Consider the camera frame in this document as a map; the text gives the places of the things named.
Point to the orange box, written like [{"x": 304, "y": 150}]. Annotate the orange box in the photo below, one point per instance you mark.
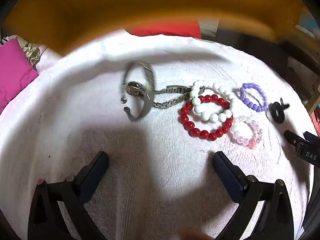
[{"x": 125, "y": 5}]

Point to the silver metal wristwatch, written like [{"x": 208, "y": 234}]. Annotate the silver metal wristwatch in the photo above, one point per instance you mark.
[{"x": 136, "y": 89}]

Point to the red pillow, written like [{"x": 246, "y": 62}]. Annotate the red pillow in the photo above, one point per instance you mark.
[{"x": 165, "y": 30}]

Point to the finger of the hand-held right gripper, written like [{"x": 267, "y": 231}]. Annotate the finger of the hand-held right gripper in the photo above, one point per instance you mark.
[
  {"x": 312, "y": 137},
  {"x": 302, "y": 150}
]

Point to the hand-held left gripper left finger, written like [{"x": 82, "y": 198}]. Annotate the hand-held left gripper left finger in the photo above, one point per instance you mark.
[{"x": 98, "y": 168}]

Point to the silver cuff bangle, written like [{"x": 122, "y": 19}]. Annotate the silver cuff bangle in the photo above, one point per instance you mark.
[{"x": 150, "y": 80}]

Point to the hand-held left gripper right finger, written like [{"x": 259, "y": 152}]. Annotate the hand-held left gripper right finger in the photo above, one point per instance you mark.
[{"x": 225, "y": 170}]

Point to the magenta pillow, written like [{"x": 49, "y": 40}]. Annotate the magenta pillow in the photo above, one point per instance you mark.
[{"x": 13, "y": 72}]

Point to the beige patterned cloth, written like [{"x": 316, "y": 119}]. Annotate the beige patterned cloth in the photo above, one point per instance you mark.
[{"x": 31, "y": 52}]

